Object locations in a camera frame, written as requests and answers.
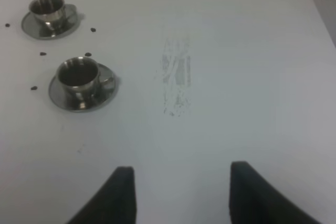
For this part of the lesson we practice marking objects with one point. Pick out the stainless steel teacup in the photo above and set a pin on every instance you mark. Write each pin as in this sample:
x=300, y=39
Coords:
x=82, y=76
x=52, y=14

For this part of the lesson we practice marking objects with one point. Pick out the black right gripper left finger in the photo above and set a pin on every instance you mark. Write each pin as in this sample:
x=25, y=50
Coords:
x=115, y=201

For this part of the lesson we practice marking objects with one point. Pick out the far stainless steel teacup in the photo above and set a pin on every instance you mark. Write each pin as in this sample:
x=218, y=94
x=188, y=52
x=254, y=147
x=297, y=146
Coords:
x=52, y=14

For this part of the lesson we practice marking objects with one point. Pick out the near stainless steel teacup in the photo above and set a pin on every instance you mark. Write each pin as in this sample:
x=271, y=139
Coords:
x=82, y=76

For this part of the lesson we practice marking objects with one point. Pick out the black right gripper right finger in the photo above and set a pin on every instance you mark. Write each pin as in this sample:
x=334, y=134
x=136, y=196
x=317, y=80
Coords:
x=253, y=200

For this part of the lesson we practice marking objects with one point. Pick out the near stainless steel saucer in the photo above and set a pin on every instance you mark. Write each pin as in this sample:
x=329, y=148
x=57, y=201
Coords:
x=101, y=96

